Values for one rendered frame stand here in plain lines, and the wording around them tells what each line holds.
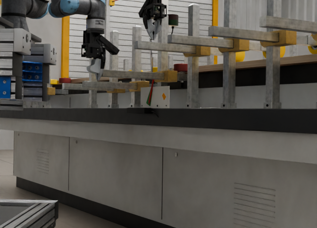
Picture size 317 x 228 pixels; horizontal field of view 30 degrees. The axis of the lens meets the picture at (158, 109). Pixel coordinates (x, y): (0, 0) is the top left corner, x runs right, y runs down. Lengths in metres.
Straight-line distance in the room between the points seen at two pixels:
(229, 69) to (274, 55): 0.25
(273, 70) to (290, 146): 0.27
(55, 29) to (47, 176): 6.49
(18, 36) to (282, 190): 1.19
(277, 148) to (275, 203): 0.38
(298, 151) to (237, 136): 0.33
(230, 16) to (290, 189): 0.71
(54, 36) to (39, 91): 8.08
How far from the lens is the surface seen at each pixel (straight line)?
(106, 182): 3.71
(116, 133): 3.14
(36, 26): 10.80
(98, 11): 2.53
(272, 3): 2.15
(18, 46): 2.34
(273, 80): 2.12
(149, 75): 2.64
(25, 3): 2.93
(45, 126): 4.10
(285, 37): 2.07
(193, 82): 2.51
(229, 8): 2.34
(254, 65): 2.45
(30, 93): 2.82
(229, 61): 2.31
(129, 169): 3.44
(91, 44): 2.50
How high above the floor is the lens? 0.68
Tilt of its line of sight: level
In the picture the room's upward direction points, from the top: 1 degrees clockwise
